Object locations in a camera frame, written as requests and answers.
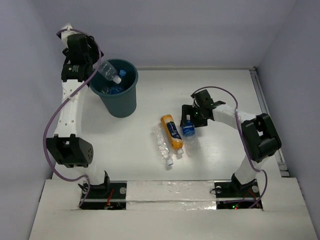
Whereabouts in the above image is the blue label bottle white cap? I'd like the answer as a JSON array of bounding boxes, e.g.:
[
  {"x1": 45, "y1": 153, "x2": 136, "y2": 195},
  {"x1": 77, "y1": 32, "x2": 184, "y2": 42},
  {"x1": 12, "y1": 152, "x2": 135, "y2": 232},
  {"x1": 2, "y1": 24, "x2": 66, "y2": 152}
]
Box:
[{"x1": 181, "y1": 119, "x2": 200, "y2": 152}]

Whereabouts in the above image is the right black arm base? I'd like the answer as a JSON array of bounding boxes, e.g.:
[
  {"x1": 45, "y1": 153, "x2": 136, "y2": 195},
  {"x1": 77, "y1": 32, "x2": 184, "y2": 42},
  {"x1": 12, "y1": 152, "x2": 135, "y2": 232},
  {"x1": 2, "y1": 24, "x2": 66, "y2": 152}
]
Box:
[{"x1": 210, "y1": 174, "x2": 261, "y2": 210}]

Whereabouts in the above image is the clear bottle blue label cap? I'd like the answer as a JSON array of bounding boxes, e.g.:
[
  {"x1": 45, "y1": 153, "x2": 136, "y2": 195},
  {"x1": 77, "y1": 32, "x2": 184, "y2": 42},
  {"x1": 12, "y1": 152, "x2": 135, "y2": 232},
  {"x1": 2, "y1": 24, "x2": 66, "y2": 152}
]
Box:
[{"x1": 107, "y1": 69, "x2": 127, "y2": 95}]

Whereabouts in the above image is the clear bottle white cap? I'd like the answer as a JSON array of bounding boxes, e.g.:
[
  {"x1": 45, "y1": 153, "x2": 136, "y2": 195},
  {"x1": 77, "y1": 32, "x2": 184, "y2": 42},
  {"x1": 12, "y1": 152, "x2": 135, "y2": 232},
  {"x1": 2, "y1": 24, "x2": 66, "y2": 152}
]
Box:
[{"x1": 100, "y1": 86, "x2": 112, "y2": 95}]

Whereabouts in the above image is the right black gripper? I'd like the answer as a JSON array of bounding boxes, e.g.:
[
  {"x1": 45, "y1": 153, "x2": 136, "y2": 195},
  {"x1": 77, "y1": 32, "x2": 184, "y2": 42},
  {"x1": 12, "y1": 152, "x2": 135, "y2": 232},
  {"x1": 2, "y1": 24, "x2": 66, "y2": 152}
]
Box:
[{"x1": 179, "y1": 104, "x2": 208, "y2": 127}]

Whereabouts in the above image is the small clear bottle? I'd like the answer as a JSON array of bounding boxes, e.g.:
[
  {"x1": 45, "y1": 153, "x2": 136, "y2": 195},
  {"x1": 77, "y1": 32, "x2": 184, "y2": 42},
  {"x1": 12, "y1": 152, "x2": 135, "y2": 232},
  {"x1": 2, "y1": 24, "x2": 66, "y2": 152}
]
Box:
[{"x1": 98, "y1": 60, "x2": 118, "y2": 82}]

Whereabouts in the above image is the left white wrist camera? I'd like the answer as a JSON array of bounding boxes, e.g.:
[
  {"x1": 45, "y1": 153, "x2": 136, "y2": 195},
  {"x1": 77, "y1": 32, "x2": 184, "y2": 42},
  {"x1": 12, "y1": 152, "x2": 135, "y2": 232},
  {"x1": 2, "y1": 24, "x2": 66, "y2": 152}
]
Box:
[{"x1": 56, "y1": 23, "x2": 76, "y2": 47}]

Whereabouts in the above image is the orange juice bottle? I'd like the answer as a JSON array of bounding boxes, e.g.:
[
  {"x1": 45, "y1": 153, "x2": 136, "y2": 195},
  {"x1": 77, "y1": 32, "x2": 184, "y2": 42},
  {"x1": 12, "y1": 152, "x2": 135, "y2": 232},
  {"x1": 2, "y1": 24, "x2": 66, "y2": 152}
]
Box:
[{"x1": 160, "y1": 114, "x2": 184, "y2": 155}]

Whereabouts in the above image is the dark green plastic bin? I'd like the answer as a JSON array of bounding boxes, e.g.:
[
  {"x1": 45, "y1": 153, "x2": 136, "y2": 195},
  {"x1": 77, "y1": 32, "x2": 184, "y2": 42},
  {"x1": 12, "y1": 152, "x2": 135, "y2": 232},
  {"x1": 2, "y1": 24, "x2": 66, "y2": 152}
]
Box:
[{"x1": 89, "y1": 59, "x2": 139, "y2": 118}]

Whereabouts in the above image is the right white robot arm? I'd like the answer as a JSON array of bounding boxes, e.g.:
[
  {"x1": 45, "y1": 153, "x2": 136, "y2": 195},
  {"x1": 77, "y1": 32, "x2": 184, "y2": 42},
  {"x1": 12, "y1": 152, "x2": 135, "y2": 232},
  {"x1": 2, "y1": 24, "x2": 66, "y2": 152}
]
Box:
[{"x1": 180, "y1": 87, "x2": 282, "y2": 196}]

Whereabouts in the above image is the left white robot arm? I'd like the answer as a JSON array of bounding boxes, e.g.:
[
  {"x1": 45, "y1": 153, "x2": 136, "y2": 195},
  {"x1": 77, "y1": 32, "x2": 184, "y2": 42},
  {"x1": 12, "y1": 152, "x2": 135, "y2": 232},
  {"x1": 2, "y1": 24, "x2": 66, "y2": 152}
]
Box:
[{"x1": 42, "y1": 29, "x2": 104, "y2": 182}]

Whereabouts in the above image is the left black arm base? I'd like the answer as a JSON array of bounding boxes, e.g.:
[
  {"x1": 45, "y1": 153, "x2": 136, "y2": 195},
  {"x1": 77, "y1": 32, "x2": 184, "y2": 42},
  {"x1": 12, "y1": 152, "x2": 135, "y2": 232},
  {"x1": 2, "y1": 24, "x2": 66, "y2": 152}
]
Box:
[{"x1": 78, "y1": 171, "x2": 127, "y2": 210}]

